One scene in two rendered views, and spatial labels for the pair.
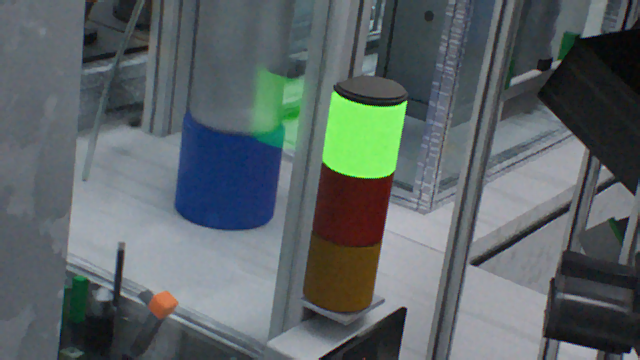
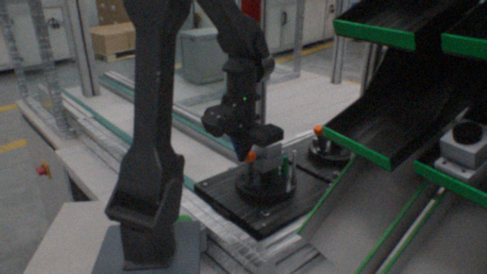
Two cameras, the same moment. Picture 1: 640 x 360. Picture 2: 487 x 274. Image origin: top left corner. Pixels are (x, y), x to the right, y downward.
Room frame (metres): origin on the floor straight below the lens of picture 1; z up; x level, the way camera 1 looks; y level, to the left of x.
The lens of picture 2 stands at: (1.09, -0.95, 1.45)
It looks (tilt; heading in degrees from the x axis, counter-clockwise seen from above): 26 degrees down; 108
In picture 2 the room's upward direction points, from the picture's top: straight up
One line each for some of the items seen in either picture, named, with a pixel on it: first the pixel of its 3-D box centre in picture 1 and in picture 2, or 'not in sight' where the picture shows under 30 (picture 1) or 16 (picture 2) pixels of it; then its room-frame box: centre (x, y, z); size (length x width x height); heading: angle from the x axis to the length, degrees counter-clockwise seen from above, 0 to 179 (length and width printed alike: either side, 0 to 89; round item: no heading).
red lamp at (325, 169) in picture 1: (352, 198); (251, 9); (0.80, -0.02, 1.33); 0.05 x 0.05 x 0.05
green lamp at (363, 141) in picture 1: (364, 130); not in sight; (0.80, -0.02, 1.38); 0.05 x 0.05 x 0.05
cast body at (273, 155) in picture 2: not in sight; (269, 150); (0.90, -0.21, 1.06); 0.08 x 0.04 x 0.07; 59
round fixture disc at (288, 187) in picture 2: not in sight; (265, 183); (0.90, -0.22, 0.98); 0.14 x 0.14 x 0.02
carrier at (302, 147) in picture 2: not in sight; (336, 139); (1.03, 0.00, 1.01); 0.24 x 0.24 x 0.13; 59
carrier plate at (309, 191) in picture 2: not in sight; (265, 190); (0.90, -0.22, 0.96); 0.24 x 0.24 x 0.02; 59
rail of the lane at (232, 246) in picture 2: not in sight; (151, 182); (0.58, -0.21, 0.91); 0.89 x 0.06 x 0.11; 149
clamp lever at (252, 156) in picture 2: not in sight; (251, 167); (0.88, -0.25, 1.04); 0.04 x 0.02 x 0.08; 59
